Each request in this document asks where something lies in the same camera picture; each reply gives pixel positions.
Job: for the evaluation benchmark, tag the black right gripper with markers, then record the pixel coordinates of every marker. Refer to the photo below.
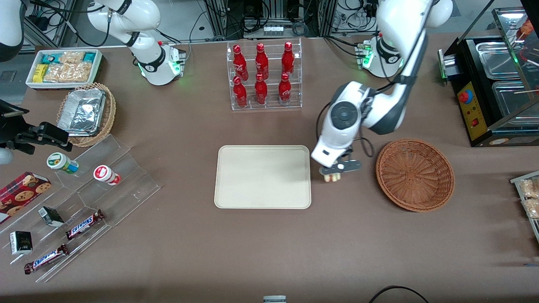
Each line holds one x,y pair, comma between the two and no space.
16,139

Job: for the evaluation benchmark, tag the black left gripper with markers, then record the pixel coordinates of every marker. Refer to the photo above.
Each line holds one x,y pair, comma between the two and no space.
348,150

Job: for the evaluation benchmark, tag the triangular sandwich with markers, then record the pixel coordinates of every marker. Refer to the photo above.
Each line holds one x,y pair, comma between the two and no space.
332,177

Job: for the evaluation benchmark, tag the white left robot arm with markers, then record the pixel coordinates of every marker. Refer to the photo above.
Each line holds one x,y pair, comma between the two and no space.
345,113

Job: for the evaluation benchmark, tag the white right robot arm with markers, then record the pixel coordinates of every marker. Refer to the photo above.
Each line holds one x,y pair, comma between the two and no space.
143,17

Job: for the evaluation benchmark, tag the brown round wicker basket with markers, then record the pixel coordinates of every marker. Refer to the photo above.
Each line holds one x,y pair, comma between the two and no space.
414,174

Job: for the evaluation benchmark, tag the light wicker basket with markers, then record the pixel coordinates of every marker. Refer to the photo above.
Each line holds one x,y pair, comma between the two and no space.
110,113

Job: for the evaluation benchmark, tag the beige rectangular tray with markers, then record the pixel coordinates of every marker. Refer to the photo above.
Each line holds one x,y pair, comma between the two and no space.
262,176

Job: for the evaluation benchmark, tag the grey metal snack tray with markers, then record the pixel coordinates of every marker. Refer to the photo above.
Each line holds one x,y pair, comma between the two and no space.
516,180

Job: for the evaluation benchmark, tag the green label yogurt cup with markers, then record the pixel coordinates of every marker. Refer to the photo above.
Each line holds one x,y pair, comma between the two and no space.
61,162

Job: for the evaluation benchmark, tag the yellow snack pack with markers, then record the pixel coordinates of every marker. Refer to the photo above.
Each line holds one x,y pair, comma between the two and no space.
40,73

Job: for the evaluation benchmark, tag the silver foil container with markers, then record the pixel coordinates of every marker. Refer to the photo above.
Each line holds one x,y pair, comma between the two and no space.
82,111

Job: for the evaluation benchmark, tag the large clear cracker bag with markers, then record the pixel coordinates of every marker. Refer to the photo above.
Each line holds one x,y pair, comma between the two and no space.
69,73

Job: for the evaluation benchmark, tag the teal snack pack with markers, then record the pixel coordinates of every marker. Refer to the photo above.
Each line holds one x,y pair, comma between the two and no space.
89,57
51,58

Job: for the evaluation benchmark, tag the red cookie box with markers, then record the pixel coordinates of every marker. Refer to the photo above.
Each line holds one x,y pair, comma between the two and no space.
21,195

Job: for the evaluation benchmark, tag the small clear cracker bag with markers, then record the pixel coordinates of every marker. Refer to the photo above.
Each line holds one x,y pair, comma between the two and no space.
72,57

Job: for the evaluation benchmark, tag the white plastic snack bin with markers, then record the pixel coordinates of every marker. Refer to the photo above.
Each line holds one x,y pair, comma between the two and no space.
97,69

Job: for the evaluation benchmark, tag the red label yogurt cup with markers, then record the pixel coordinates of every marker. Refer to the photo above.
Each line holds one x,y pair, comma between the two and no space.
105,174

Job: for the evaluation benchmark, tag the clear acrylic bottle rack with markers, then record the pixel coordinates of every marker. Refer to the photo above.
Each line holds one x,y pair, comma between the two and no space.
271,107

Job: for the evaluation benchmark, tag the red cola bottle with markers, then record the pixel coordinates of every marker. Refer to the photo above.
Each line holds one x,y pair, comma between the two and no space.
240,63
285,90
261,91
288,59
240,94
261,61

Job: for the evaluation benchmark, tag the small black box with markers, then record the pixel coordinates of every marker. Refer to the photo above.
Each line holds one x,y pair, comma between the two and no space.
21,243
51,216

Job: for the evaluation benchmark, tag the clear acrylic stepped display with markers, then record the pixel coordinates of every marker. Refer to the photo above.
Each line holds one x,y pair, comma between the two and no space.
126,185

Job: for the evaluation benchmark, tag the brown Snickers bar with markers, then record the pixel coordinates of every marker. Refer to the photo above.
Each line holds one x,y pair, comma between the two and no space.
45,259
84,224

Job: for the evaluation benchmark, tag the red emergency stop button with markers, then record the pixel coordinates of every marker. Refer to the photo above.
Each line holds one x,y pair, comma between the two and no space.
464,97

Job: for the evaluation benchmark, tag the white power strip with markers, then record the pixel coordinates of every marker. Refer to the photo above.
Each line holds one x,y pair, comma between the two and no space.
273,30

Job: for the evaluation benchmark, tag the black food warmer appliance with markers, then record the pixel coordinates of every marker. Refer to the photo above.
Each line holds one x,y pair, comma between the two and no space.
467,63

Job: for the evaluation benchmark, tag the grey device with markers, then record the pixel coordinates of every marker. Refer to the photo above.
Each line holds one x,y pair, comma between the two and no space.
274,299

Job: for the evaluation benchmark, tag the steel warmer pan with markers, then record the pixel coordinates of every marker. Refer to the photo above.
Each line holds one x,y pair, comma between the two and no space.
497,61
511,99

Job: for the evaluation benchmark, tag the clear pastry bag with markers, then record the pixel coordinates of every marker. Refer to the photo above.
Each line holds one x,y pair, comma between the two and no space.
530,188
532,208

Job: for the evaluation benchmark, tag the skewered food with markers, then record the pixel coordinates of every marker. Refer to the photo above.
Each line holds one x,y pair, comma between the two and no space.
526,27

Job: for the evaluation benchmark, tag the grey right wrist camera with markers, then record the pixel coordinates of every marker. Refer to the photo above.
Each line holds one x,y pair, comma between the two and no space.
5,156

